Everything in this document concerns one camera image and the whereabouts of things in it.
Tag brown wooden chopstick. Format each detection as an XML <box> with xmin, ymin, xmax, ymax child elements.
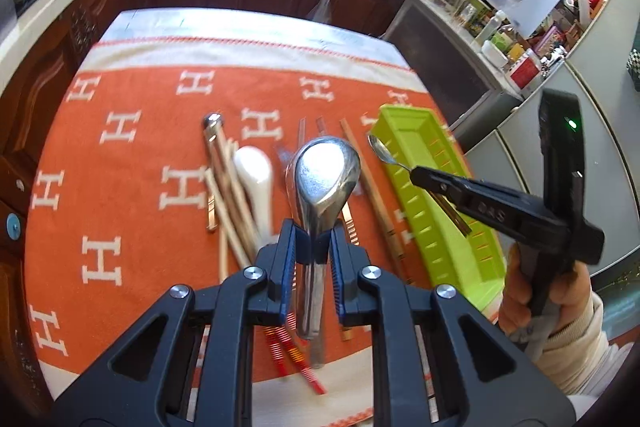
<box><xmin>340</xmin><ymin>118</ymin><xmax>414</xmax><ymax>285</ymax></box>

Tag person's right hand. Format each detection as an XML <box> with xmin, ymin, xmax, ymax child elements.
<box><xmin>498</xmin><ymin>244</ymin><xmax>591</xmax><ymax>335</ymax></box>

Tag large steel serving spoon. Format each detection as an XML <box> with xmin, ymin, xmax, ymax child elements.
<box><xmin>288</xmin><ymin>135</ymin><xmax>360</xmax><ymax>340</ymax></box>

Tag bamboo chopstick red striped end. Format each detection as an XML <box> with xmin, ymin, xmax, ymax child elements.
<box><xmin>213</xmin><ymin>123</ymin><xmax>326</xmax><ymax>395</ymax></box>

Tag dark wood kitchen cabinets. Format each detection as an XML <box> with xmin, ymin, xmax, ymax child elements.
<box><xmin>1</xmin><ymin>0</ymin><xmax>405</xmax><ymax>225</ymax></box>

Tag steel teaspoon gold handle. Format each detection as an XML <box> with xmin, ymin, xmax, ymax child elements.
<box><xmin>202</xmin><ymin>113</ymin><xmax>222</xmax><ymax>233</ymax></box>

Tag orange H-pattern cloth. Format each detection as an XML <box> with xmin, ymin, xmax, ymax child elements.
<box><xmin>26</xmin><ymin>36</ymin><xmax>435</xmax><ymax>395</ymax></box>

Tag steel chopstick ridged end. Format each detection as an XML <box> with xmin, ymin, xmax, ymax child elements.
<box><xmin>316</xmin><ymin>117</ymin><xmax>360</xmax><ymax>341</ymax></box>

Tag white ceramic soup spoon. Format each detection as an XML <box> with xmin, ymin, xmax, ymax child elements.
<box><xmin>232</xmin><ymin>145</ymin><xmax>273</xmax><ymax>246</ymax></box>

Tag small steel teaspoon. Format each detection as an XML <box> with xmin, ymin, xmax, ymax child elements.
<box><xmin>366</xmin><ymin>132</ymin><xmax>473</xmax><ymax>238</ymax></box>

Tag cream sleeve right forearm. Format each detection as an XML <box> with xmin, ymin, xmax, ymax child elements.
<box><xmin>535</xmin><ymin>291</ymin><xmax>634</xmax><ymax>398</ymax></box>

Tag lime green utensil tray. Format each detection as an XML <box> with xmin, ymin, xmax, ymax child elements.
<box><xmin>371</xmin><ymin>104</ymin><xmax>506</xmax><ymax>313</ymax></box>

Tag red white box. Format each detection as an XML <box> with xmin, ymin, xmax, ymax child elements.
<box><xmin>508</xmin><ymin>54</ymin><xmax>540</xmax><ymax>90</ymax></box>

